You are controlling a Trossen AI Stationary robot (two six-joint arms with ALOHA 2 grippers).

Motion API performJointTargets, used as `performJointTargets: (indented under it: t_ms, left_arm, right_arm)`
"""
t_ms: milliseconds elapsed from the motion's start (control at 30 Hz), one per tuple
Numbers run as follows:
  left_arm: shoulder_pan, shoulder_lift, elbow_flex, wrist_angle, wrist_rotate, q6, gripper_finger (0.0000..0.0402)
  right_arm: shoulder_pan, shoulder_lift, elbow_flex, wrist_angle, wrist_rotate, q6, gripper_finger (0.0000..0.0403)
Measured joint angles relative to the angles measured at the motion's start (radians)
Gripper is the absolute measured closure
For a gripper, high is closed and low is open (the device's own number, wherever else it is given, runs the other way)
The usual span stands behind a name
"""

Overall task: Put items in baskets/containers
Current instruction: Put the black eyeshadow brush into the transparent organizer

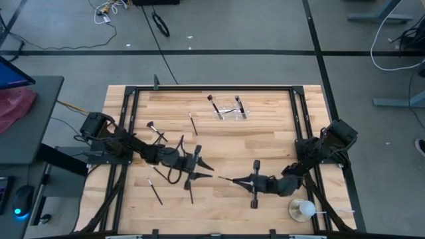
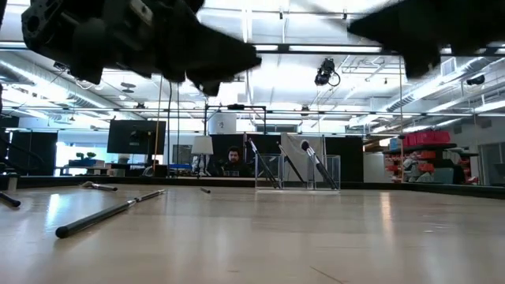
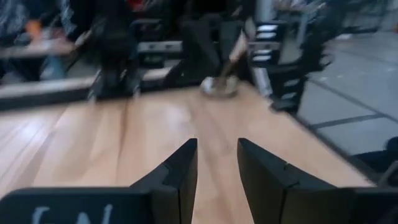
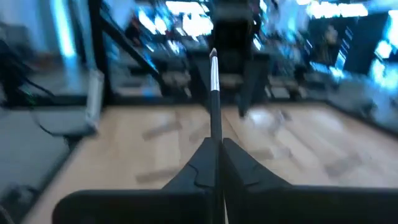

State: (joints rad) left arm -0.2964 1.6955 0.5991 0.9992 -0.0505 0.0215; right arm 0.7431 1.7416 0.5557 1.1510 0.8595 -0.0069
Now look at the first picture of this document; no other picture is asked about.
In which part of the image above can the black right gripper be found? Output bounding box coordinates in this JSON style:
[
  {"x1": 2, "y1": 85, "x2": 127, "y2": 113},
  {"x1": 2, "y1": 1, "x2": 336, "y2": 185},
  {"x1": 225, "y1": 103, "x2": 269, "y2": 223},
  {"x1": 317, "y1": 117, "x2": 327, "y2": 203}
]
[{"x1": 232, "y1": 160, "x2": 278, "y2": 209}]

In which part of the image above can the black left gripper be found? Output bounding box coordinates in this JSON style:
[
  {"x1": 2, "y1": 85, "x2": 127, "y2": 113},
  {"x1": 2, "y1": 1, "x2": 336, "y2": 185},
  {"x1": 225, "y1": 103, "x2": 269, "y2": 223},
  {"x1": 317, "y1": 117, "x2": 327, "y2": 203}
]
[{"x1": 179, "y1": 145, "x2": 215, "y2": 191}]

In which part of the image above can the dark-bristle thick makeup brush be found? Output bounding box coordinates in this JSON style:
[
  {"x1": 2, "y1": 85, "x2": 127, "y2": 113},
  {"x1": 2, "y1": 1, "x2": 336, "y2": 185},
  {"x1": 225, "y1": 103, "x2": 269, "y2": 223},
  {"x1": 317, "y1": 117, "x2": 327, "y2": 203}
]
[{"x1": 207, "y1": 94, "x2": 224, "y2": 120}]

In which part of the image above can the black fan makeup brush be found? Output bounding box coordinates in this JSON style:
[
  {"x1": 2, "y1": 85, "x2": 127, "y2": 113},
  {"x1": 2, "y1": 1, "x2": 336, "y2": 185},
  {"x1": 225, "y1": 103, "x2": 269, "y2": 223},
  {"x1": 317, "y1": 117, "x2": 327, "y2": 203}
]
[{"x1": 146, "y1": 121, "x2": 169, "y2": 143}]

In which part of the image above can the round grey-head makeup brush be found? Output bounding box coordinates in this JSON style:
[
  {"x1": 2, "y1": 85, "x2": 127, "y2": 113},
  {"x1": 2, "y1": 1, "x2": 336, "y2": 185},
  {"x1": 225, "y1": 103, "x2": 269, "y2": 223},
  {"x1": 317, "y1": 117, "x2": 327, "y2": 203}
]
[{"x1": 234, "y1": 95, "x2": 248, "y2": 120}]

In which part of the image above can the clear acrylic brush organizer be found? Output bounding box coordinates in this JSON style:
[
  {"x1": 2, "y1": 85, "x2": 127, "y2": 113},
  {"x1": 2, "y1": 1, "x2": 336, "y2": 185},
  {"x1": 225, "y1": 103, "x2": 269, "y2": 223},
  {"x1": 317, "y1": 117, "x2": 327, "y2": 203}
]
[{"x1": 211, "y1": 102, "x2": 250, "y2": 121}]

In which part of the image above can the gold-base white globe lamp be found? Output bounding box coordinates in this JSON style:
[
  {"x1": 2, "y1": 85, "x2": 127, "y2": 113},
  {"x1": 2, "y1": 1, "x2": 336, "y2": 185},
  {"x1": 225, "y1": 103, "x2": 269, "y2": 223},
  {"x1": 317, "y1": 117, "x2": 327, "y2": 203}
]
[{"x1": 288, "y1": 197, "x2": 318, "y2": 224}]

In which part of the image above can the blue-grey desk foot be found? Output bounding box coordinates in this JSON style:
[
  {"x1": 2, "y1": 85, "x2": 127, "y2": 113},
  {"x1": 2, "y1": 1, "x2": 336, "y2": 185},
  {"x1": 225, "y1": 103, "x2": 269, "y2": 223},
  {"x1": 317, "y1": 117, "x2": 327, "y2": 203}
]
[
  {"x1": 347, "y1": 0, "x2": 414, "y2": 25},
  {"x1": 372, "y1": 88, "x2": 425, "y2": 109}
]

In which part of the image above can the black equipment box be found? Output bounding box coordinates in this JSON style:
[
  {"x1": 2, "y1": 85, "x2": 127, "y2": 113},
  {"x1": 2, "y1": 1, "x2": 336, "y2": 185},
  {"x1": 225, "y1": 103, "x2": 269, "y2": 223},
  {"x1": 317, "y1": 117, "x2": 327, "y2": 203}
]
[{"x1": 131, "y1": 0, "x2": 181, "y2": 6}]

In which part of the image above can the person's shoe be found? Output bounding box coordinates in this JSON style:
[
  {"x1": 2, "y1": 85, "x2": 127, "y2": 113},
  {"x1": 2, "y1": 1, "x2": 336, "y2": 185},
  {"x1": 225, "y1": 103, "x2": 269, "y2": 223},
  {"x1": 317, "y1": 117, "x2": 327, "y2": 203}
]
[{"x1": 414, "y1": 138, "x2": 425, "y2": 158}]

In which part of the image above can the dark grey desk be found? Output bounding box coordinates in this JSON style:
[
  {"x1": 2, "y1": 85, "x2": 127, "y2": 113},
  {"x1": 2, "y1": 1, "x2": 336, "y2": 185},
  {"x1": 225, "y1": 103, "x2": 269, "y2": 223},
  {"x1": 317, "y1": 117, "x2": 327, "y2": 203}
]
[{"x1": 0, "y1": 75, "x2": 90, "y2": 239}]

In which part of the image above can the black computer mouse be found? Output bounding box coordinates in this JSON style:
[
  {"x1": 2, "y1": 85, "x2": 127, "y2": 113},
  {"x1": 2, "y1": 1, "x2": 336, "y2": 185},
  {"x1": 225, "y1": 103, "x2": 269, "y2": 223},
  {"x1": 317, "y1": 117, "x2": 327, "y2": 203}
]
[{"x1": 12, "y1": 184, "x2": 35, "y2": 218}]

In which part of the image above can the pink cloth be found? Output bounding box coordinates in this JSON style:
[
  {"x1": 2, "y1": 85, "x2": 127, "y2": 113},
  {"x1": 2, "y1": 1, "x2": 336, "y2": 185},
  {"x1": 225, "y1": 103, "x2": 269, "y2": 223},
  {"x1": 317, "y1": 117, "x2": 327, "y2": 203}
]
[{"x1": 0, "y1": 86, "x2": 39, "y2": 134}]

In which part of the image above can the black keyboard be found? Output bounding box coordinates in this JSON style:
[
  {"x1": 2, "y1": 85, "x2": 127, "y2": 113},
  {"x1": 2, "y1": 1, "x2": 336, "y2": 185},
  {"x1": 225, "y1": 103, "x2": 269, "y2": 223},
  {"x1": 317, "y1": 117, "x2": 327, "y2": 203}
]
[{"x1": 0, "y1": 175, "x2": 15, "y2": 216}]

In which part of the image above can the blue-screen desk monitor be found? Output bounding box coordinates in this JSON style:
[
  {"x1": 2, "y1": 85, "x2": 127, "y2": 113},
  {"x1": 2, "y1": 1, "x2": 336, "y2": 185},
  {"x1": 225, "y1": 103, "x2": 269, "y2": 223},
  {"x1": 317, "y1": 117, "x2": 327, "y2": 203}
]
[{"x1": 0, "y1": 54, "x2": 37, "y2": 90}]

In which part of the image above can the black aluminium table frame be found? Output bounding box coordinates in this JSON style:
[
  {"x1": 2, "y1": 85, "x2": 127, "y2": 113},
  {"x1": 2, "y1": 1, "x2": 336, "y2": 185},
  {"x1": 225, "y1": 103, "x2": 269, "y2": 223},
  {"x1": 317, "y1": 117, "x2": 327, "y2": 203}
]
[{"x1": 75, "y1": 84, "x2": 358, "y2": 239}]

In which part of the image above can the white lamp cable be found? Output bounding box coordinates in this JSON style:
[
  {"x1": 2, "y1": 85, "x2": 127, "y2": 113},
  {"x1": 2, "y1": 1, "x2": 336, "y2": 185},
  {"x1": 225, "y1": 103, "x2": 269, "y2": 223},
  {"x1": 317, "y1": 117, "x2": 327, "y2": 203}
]
[{"x1": 313, "y1": 208, "x2": 356, "y2": 215}]

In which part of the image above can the long black floor cable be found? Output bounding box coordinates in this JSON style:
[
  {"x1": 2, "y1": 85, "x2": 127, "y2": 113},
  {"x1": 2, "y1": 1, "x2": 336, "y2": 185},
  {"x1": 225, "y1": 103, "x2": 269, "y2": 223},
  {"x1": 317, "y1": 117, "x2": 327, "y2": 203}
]
[{"x1": 141, "y1": 5, "x2": 179, "y2": 85}]

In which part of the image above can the black strap loop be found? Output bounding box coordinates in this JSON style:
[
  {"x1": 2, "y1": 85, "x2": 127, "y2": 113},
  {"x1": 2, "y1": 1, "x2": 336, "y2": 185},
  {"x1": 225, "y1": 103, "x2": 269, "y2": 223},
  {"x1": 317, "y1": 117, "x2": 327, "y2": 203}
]
[{"x1": 151, "y1": 11, "x2": 171, "y2": 38}]

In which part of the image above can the yellow cable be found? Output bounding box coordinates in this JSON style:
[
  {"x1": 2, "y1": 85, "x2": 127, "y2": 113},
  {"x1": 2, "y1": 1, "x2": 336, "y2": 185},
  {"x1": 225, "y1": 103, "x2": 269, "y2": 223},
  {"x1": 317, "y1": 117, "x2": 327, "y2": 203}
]
[{"x1": 56, "y1": 100, "x2": 90, "y2": 116}]

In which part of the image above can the thin black floor cable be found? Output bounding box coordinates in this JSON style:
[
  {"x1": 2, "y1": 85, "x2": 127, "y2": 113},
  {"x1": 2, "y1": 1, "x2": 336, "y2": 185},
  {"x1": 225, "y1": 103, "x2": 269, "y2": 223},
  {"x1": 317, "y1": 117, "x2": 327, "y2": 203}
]
[{"x1": 0, "y1": 22, "x2": 118, "y2": 51}]

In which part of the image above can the white cable bundle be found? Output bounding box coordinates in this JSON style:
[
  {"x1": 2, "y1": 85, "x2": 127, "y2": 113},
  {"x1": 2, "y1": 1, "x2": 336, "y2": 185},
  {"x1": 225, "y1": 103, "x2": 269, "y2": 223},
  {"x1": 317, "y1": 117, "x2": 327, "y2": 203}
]
[{"x1": 93, "y1": 0, "x2": 129, "y2": 25}]

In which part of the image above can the white floor cable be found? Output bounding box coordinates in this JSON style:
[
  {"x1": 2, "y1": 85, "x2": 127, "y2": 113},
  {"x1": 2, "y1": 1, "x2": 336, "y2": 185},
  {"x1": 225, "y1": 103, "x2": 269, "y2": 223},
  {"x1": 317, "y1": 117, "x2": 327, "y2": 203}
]
[{"x1": 369, "y1": 0, "x2": 425, "y2": 72}]

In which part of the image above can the black cable bundle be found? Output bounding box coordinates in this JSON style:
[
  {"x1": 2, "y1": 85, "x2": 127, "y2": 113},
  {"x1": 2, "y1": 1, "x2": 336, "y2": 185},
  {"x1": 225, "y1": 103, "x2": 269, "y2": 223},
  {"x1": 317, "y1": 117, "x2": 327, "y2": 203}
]
[{"x1": 390, "y1": 23, "x2": 425, "y2": 58}]

